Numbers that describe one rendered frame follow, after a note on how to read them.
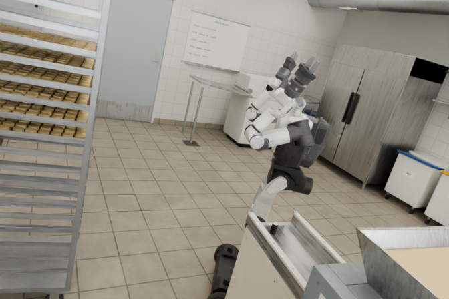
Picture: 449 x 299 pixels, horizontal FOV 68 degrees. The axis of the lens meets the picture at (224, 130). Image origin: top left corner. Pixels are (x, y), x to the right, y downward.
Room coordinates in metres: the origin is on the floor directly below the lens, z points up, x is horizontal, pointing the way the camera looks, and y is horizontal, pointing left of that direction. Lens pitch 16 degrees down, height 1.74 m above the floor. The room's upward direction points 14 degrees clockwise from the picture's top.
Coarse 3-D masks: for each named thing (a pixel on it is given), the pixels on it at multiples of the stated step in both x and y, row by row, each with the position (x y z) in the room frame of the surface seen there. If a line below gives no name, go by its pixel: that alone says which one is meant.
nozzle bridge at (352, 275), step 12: (324, 264) 0.86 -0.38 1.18; (336, 264) 0.88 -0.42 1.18; (348, 264) 0.89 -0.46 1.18; (360, 264) 0.91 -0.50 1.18; (312, 276) 0.84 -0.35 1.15; (324, 276) 0.81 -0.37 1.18; (336, 276) 0.82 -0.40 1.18; (348, 276) 0.83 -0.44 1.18; (360, 276) 0.85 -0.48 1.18; (312, 288) 0.82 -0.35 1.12; (324, 288) 0.79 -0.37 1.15; (336, 288) 0.77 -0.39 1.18; (348, 288) 0.78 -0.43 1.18; (360, 288) 0.79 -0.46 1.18; (372, 288) 0.80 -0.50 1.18
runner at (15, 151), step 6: (0, 150) 1.47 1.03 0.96; (6, 150) 1.48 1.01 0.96; (12, 150) 1.49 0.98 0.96; (18, 150) 1.49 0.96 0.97; (24, 150) 1.50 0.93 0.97; (30, 150) 1.51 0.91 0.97; (36, 150) 1.52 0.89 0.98; (42, 156) 1.53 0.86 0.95; (48, 156) 1.54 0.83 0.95; (54, 156) 1.55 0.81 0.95; (60, 156) 1.56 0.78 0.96; (66, 156) 1.57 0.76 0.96; (72, 156) 1.58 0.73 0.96; (78, 156) 1.59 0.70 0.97
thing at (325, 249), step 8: (296, 216) 1.68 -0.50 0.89; (296, 224) 1.66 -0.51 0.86; (304, 224) 1.61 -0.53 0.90; (304, 232) 1.59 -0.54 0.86; (312, 232) 1.54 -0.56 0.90; (312, 240) 1.53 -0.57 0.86; (320, 240) 1.48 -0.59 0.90; (320, 248) 1.47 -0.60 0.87; (328, 248) 1.43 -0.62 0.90; (328, 256) 1.41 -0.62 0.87; (336, 256) 1.37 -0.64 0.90
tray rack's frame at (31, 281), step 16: (0, 240) 1.81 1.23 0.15; (16, 240) 1.84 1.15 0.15; (32, 240) 1.88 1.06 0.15; (48, 240) 1.92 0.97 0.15; (64, 240) 1.95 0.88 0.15; (0, 288) 1.46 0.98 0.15; (16, 288) 1.48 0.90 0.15; (32, 288) 1.51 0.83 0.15; (48, 288) 1.54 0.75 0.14; (64, 288) 1.57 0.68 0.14
